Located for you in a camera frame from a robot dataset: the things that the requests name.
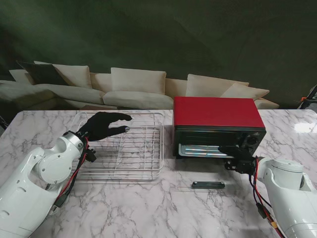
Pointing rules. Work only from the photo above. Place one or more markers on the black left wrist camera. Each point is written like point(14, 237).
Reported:
point(91, 155)

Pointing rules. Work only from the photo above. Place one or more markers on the beige sofa cushion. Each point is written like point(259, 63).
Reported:
point(74, 75)
point(205, 85)
point(137, 80)
point(19, 75)
point(247, 92)

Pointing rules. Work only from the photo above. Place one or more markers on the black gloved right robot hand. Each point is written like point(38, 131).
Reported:
point(237, 152)

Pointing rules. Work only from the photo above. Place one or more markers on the ribbed metal baking tray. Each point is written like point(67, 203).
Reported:
point(198, 150)

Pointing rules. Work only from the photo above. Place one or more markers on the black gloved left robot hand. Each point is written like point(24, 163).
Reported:
point(99, 127)

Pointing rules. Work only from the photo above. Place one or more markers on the black oven knob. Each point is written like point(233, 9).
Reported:
point(252, 141)

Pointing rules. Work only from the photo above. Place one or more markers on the beige sectional sofa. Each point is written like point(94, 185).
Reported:
point(136, 99)

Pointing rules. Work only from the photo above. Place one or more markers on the red and black toaster oven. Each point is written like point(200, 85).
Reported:
point(215, 111)

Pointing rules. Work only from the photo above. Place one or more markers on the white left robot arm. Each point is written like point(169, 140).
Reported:
point(32, 191)

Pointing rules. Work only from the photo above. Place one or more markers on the black tripod with orange clamp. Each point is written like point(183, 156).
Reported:
point(312, 93)

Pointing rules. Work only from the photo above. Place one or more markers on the black stand leg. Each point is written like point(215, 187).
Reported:
point(2, 121)

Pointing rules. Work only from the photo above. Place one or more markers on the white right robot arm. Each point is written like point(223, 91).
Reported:
point(289, 196)

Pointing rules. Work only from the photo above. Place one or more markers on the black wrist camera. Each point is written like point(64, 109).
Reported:
point(231, 164)
point(91, 155)

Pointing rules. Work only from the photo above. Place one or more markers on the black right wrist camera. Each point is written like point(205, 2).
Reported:
point(231, 164)

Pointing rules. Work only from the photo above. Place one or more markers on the dark grey sofa cushion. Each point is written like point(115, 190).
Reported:
point(42, 73)

